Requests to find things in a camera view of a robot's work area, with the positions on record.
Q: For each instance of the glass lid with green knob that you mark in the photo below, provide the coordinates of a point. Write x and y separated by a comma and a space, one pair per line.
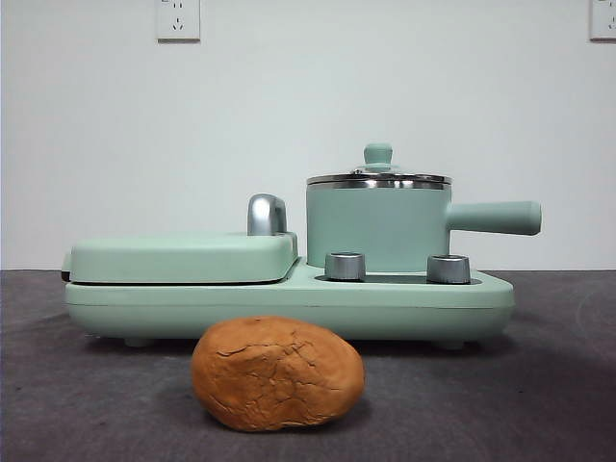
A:
378, 153

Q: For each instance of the brown potato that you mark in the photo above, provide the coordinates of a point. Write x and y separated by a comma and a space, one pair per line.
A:
274, 375

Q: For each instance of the silver control knob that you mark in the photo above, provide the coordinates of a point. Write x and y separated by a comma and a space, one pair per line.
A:
448, 269
345, 266

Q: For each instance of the mint green breakfast machine base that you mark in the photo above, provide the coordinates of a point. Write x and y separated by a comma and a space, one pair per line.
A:
289, 308

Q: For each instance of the mint green hinged griddle cover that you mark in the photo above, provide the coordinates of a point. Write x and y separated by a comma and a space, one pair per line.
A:
168, 257

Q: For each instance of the white wall socket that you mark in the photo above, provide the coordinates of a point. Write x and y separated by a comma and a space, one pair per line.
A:
604, 19
178, 21

